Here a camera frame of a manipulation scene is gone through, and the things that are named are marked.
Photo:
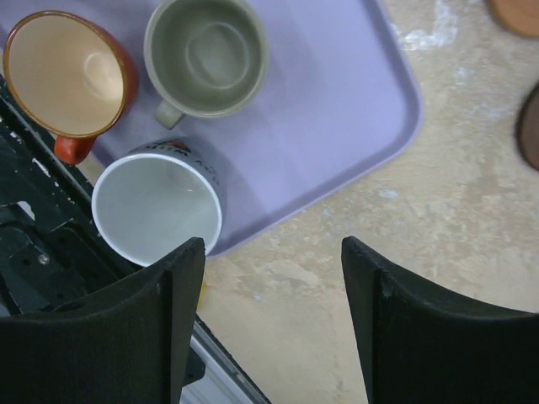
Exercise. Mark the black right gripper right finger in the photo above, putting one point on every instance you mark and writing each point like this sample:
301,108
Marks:
419,342

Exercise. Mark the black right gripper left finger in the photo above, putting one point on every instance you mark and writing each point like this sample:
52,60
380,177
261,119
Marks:
125,343

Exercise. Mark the white mug grey-blue handle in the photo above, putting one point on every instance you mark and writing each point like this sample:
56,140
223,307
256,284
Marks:
157,197

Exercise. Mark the orange mug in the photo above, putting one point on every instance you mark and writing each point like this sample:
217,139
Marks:
70,76

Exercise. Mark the olive green mug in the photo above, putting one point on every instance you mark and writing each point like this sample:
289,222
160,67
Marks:
206,59

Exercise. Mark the lavender plastic tray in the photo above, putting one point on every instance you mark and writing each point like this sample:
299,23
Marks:
339,101

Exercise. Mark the aluminium frame rail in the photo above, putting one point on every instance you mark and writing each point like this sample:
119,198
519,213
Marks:
213,376

